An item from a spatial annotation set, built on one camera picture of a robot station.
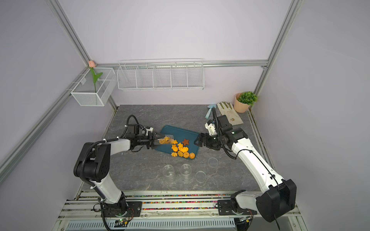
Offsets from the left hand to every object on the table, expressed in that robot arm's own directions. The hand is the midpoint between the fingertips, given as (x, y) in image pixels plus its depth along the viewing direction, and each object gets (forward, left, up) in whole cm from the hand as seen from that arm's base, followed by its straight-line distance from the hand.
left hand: (163, 139), depth 89 cm
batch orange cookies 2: (-6, -12, -8) cm, 16 cm away
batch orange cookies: (+1, -1, -3) cm, 3 cm away
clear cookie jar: (+3, -4, -1) cm, 5 cm away
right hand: (-10, -21, +9) cm, 25 cm away
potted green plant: (+28, -59, +2) cm, 66 cm away
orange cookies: (-3, -9, -8) cm, 13 cm away
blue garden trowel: (+35, -36, -9) cm, 51 cm away
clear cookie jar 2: (-18, -2, -9) cm, 20 cm away
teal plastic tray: (+11, -9, -13) cm, 19 cm away
